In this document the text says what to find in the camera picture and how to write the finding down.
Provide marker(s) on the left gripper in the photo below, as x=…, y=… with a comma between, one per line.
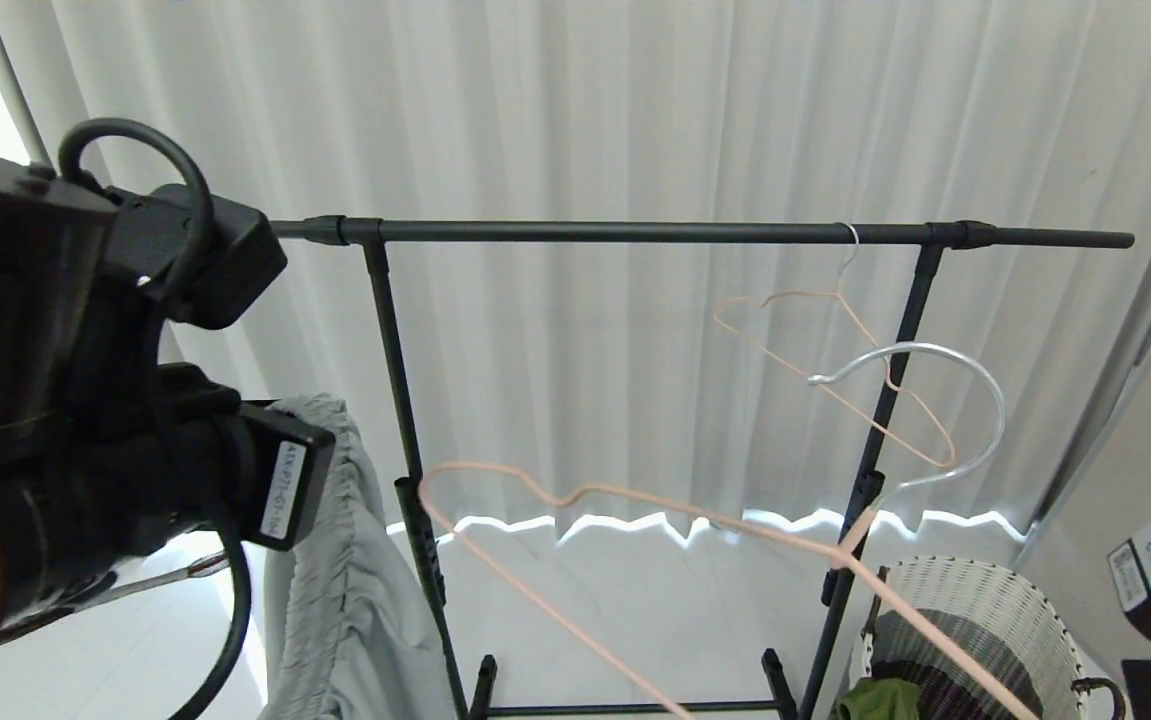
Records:
x=245, y=470

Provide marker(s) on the pale grey shorts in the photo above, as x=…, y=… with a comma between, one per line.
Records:
x=355, y=600

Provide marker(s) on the pink clothes hanger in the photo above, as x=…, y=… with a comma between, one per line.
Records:
x=839, y=292
x=935, y=630

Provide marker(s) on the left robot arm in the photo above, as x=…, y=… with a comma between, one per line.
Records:
x=15, y=300

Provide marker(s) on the white laundry basket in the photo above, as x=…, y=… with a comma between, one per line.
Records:
x=995, y=600

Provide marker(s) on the black clothes rack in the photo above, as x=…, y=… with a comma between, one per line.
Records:
x=635, y=232

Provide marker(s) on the green garment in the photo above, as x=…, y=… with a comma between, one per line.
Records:
x=875, y=700

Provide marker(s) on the white curtain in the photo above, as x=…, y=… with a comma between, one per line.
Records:
x=585, y=120

